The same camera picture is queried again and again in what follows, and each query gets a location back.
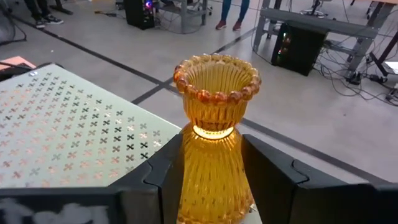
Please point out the black computer tower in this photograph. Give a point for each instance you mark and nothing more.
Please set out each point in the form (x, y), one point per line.
(301, 49)
(138, 15)

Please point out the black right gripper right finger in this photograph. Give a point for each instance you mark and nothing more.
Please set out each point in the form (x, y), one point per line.
(295, 202)

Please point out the grey metal table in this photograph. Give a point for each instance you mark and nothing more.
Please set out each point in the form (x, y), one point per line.
(183, 15)

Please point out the black power strip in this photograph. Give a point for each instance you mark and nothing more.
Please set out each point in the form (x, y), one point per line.
(354, 78)

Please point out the person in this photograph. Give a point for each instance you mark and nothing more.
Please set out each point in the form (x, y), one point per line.
(51, 20)
(226, 9)

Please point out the amber glass candle holder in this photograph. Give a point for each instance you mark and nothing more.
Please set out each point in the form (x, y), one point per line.
(214, 174)

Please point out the grey metal workbench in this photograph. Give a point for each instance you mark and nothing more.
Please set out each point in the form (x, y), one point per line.
(326, 23)

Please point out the green perforated metal shelf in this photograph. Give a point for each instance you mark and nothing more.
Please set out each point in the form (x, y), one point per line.
(62, 130)

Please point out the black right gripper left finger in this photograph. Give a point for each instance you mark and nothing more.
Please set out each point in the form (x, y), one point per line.
(155, 193)

